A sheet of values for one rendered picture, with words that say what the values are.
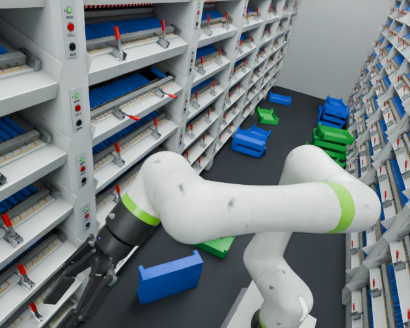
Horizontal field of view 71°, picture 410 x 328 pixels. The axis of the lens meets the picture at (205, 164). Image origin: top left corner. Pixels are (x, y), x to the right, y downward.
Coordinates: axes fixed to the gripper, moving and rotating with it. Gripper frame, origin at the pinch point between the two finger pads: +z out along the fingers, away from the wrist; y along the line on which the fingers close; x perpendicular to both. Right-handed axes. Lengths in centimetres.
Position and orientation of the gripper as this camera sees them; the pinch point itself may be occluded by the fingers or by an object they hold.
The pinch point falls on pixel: (60, 309)
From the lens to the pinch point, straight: 72.6
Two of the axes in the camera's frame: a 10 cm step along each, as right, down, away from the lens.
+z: -6.3, 7.8, 0.1
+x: -5.5, -4.4, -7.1
